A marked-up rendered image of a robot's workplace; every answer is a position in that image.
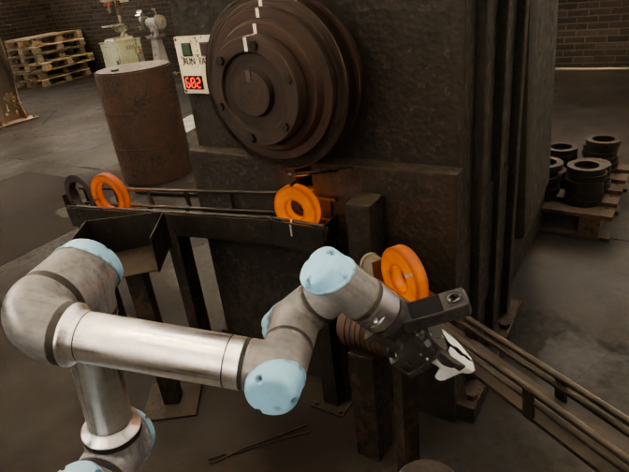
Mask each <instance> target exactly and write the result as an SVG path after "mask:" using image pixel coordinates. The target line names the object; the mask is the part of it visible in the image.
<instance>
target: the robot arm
mask: <svg viewBox="0 0 629 472"><path fill-rule="evenodd" d="M123 276H124V269H123V265H122V263H121V261H120V260H119V259H118V257H117V256H116V255H115V254H114V253H113V252H112V251H111V250H110V249H108V248H107V247H106V246H105V245H104V244H102V243H99V242H96V241H93V240H89V239H75V240H72V241H69V242H68V243H66V244H64V245H63V246H60V247H58V248H56V249H55V250H54V251H53V252H52V254H51V255H50V256H49V257H47V258H46V259H45V260H43V261H42V262H41V263H40V264H39V265H37V266H36V267H35V268H34V269H33V270H32V271H31V272H29V273H28V274H27V275H26V276H25V277H23V278H21V279H20V280H19V281H18V282H17V283H15V284H14V285H13V286H12V288H11V289H10V290H9V291H8V293H7V295H6V297H5V299H4V301H3V304H2V309H1V319H2V325H3V328H4V331H5V333H6V335H7V338H8V339H9V341H10V342H11V343H12V344H13V346H15V347H16V348H17V349H18V350H19V351H21V352H22V353H23V354H25V355H26V356H28V357H30V358H32V359H34V360H36V361H40V362H44V363H47V364H50V365H56V366H61V367H71V370H72V374H73V377H74V380H75V384H76V387H77V391H78V395H79V397H80V403H81V407H82V411H83V414H84V418H85V420H86V422H85V423H84V424H83V426H82V428H81V433H80V434H81V439H82V443H83V446H84V453H83V454H82V456H81V457H80V459H79V460H78V461H77V462H75V463H72V464H70V465H67V466H66V469H65V470H64V471H62V470H59V471H58V472H139V471H140V469H141V467H142V465H143V463H144V461H145V460H146V459H147V458H148V456H149V454H150V452H151V450H152V447H153V444H154V439H155V430H154V426H153V424H152V422H151V420H150V419H149V418H148V419H146V418H145V416H146V415H145V414H144V413H143V412H141V411H140V410H138V409H135V408H134V407H133V406H131V405H130V403H129V398H128V393H127V389H126V385H125V381H124V372H123V370H125V371H130V372H135V373H141V374H146V375H151V376H161V377H166V378H172V379H178V380H182V381H188V382H194V383H199V384H204V385H210V386H215V387H220V388H226V389H232V390H236V391H244V393H245V397H246V400H247V401H248V403H249V404H250V405H251V406H252V407H253V408H254V409H256V408H257V409H259V410H261V412H262V413H264V414H267V415H282V414H285V413H286V412H288V411H290V410H291V409H292V408H293V407H294V406H295V405H296V403H297V402H298V400H299V398H300V394H301V391H302V389H303V387H304V385H305V382H306V374H307V370H308V367H309V363H310V359H311V357H312V354H313V350H314V347H315V340H316V337H317V334H318V332H319V331H320V330H321V329H322V328H324V327H325V326H326V325H328V324H329V323H331V321H332V320H333V319H335V318H336V317H337V316H339V315H340V314H344V315H345V316H347V317H349V318H350V319H351V320H353V321H355V322H356V323H358V325H360V326H361V327H363V330H364V332H365V335H364V339H365V341H366V342H368V343H369V344H371V343H373V342H374V341H375V342H377V343H378V344H380V345H381V346H383V347H385V348H386V349H387V352H388V356H389V358H390V363H391V365H392V366H394V367H395V368H397V369H398V370H400V371H401V372H402V373H404V374H405V375H407V376H409V377H410V378H414V377H415V376H417V375H418V374H420V373H421V374H422V373H423V372H424V371H426V370H427V369H429V368H430V367H431V366H430V363H433V364H435V365H436V366H438V367H439V369H438V371H437V373H436V375H435V378H436V379H438V380H446V379H448V378H451V377H453V376H456V375H458V374H460V373H465V374H471V373H473V371H474V370H475V367H474V364H473V361H472V359H471V357H470V356H469V355H468V354H467V352H466V351H465V350H464V349H463V347H462V346H461V345H460V344H459V343H458V342H457V341H456V339H455V337H454V336H453V335H452V334H451V333H450V332H449V331H448V330H447V329H446V328H445V327H444V326H443V325H442V323H445V322H448V321H452V320H455V319H459V318H462V317H468V316H470V315H471V314H472V307H471V304H470V301H469V299H468V297H467V294H466V292H465V290H464V289H463V288H455V289H452V290H450V291H446V292H443V293H439V294H436V295H432V296H430V297H426V298H423V299H420V300H416V301H413V302H408V303H405V302H404V301H403V300H402V299H401V298H399V296H398V295H397V294H396V293H395V292H394V291H393V290H391V289H390V288H388V287H387V286H385V285H384V284H383V283H381V282H380V281H378V280H377V279H376V278H374V277H373V276H372V275H370V274H369V273H367V272H366V271H365V270H364V269H362V268H361V267H360V266H358V264H357V263H355V261H354V260H353V259H351V258H350V257H348V256H345V255H344V254H342V253H341V252H339V251H338V250H336V249H335V248H333V247H330V246H325V247H321V248H319V249H317V250H316V251H315V252H313V253H312V255H311V256H310V258H309V259H308V260H307V261H306V262H305V263H304V265H303V267H302V269H301V272H300V282H301V285H300V286H299V287H298V288H296V289H295V290H294V291H292V292H291V293H290V294H289V295H287V296H286V297H285V298H284V299H282V300H281V301H280V302H278V303H276V304H275V305H274V306H273V307H272V308H271V310H270V311H269V312H268V313H267V314H266V315H265V316H264V317H263V318H262V321H261V327H262V334H263V336H264V340H262V339H257V338H251V337H246V336H240V335H235V334H229V333H223V332H213V331H207V330H201V329H195V328H189V327H184V326H178V325H172V324H167V323H161V322H155V321H150V320H144V319H138V318H132V317H122V316H117V315H118V311H119V310H118V304H117V300H116V295H115V288H117V287H118V286H119V285H120V284H121V281H122V279H123ZM393 351H394V352H393ZM391 352H393V353H392V355H391ZM392 357H393V358H392ZM400 366H401V367H403V368H404V369H406V370H407V371H409V372H410V373H409V374H408V373H407V372H405V371H404V370H403V369H402V368H400Z"/></svg>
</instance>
